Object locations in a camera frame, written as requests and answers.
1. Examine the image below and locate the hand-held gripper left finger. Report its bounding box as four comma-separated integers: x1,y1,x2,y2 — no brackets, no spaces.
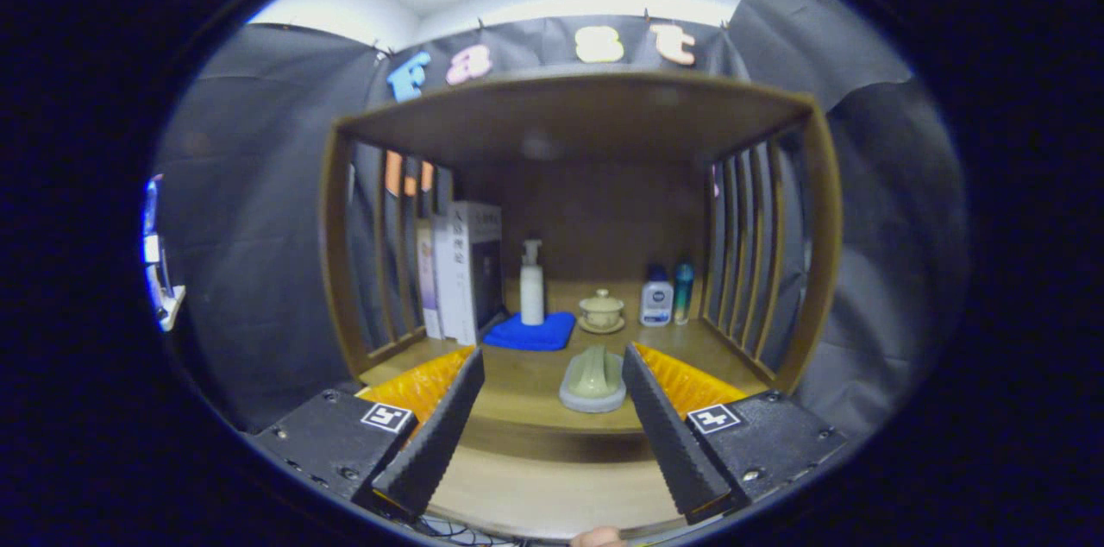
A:
250,344,486,522

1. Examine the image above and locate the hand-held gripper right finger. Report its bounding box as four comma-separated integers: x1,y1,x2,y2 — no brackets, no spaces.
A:
621,343,850,526

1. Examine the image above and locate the green scrub brush with sponge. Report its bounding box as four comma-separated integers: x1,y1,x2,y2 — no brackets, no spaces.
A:
559,345,628,414

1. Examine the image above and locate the wooden countertop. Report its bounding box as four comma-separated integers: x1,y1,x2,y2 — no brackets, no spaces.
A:
358,280,774,462

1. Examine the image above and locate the wooden cabinet with slatted sides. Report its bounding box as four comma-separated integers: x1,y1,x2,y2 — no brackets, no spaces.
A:
319,68,844,449

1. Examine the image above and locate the white lotion bottle blue cap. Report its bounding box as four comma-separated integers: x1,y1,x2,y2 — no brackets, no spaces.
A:
639,265,675,328

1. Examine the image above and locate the beige lidded teacup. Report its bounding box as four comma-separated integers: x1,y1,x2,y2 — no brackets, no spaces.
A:
577,288,627,335

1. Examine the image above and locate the blue folded cloth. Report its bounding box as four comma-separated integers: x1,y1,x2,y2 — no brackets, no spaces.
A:
481,311,577,352

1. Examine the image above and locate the teal slim bottle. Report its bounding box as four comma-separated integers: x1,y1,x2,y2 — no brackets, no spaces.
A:
674,261,696,325

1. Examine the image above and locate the thin pale purple book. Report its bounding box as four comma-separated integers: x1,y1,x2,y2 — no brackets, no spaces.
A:
416,217,442,341

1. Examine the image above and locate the thick white book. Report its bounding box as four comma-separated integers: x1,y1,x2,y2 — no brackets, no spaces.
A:
431,201,505,347

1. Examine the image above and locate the white pump bottle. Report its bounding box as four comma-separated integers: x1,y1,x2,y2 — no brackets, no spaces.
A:
519,239,546,326

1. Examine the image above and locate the black backdrop cloth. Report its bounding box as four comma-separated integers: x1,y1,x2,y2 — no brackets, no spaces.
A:
155,0,971,444

